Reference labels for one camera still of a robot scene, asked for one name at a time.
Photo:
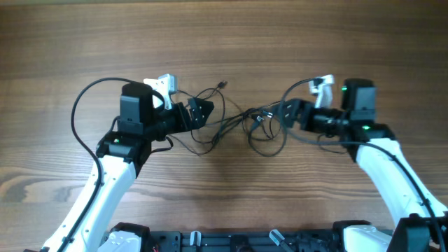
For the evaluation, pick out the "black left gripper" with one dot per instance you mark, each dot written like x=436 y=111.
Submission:
x=194 y=121

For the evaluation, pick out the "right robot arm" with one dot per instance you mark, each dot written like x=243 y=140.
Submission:
x=420 y=219

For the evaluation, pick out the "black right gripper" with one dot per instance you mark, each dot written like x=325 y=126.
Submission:
x=300 y=107

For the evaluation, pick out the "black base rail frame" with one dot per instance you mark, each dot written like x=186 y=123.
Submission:
x=301 y=241

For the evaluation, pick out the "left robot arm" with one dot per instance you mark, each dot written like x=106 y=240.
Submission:
x=118 y=160

